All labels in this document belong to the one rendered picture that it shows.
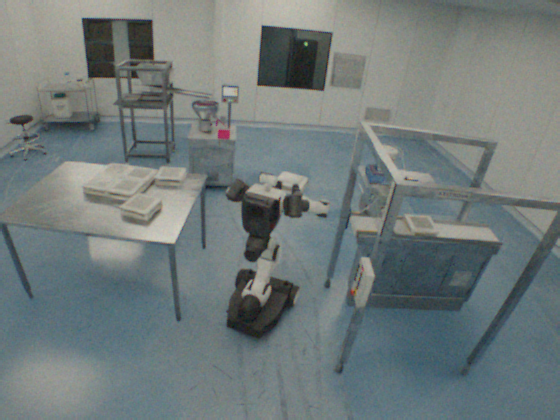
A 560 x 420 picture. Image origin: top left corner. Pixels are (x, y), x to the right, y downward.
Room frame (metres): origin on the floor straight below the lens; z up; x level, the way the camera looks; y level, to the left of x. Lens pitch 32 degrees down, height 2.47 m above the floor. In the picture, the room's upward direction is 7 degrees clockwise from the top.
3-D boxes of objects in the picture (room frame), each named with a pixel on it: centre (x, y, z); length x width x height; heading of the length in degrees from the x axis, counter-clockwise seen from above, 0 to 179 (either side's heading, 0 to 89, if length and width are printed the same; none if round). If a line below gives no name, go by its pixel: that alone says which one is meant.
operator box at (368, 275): (1.61, -0.56, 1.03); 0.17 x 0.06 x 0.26; 3
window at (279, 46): (7.32, 0.07, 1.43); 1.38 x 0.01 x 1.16; 100
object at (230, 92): (4.73, 0.85, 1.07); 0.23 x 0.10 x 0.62; 100
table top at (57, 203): (2.49, 1.48, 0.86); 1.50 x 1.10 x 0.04; 91
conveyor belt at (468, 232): (2.50, -1.29, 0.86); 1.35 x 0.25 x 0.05; 93
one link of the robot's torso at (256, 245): (2.09, 0.13, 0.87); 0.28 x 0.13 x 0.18; 164
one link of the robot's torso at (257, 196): (2.12, 0.12, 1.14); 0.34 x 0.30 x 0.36; 74
